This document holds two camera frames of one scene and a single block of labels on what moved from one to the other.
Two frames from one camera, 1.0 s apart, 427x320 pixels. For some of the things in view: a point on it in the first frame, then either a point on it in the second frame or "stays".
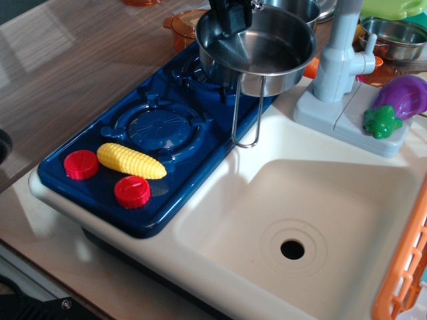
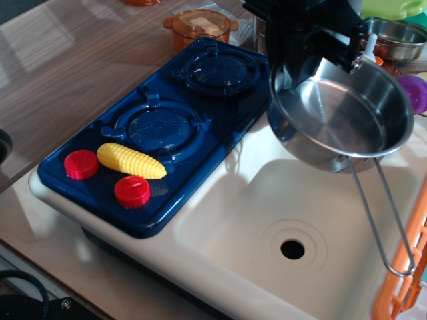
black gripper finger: x=234 y=15 → x=299 y=32
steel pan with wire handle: x=259 y=51 → x=345 y=121
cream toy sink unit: x=290 y=223 stays
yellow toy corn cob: x=129 y=161 stays
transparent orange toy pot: x=183 y=25 stays
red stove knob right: x=132 y=192 stays
